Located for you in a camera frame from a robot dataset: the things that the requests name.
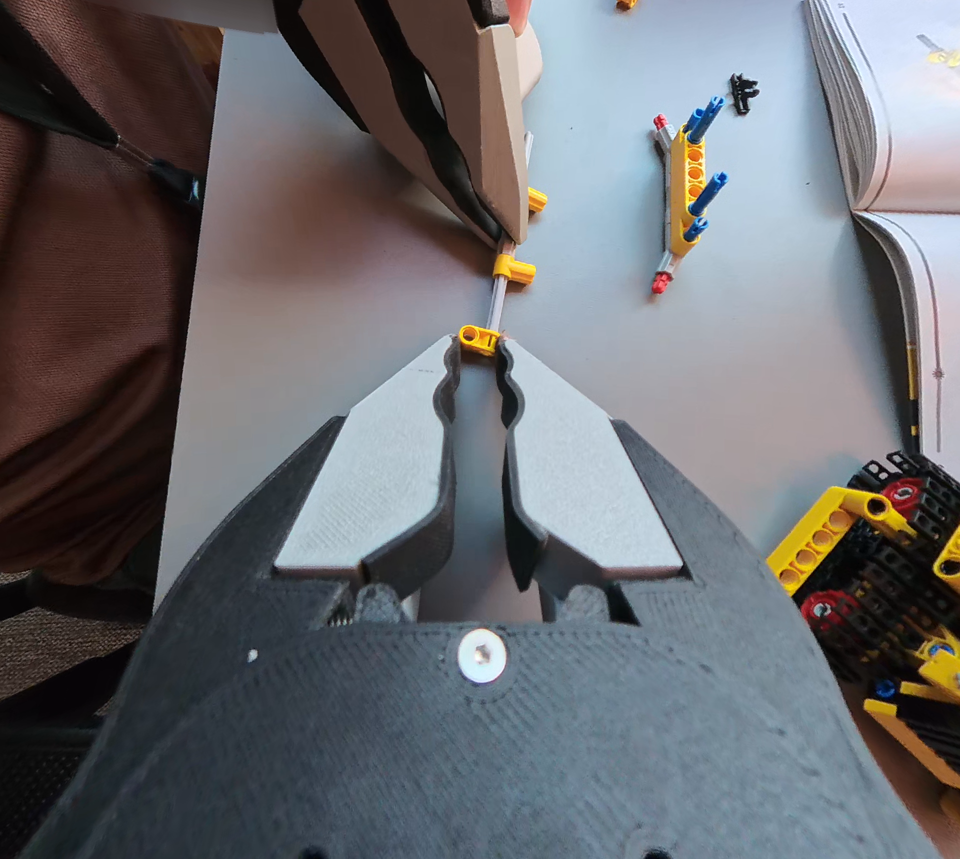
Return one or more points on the grey axle with yellow connectors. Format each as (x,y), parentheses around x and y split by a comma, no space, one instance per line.
(517,270)

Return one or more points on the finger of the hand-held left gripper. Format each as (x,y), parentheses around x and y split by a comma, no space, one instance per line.
(465,94)
(341,41)

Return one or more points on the open instruction booklet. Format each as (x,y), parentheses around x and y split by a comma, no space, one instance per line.
(915,124)

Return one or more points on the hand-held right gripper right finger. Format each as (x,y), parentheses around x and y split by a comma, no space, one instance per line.
(589,484)

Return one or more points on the yellow beam with blue pins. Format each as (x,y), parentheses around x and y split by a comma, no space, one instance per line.
(686,195)

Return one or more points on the small black lego pin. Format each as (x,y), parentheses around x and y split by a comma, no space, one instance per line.
(742,92)

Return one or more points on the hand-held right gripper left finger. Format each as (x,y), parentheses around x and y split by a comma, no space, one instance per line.
(367,476)

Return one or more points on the person's brown clothing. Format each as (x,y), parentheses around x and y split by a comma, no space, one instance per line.
(82,319)

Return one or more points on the yellow and black lego vehicle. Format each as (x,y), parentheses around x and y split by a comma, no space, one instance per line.
(877,574)

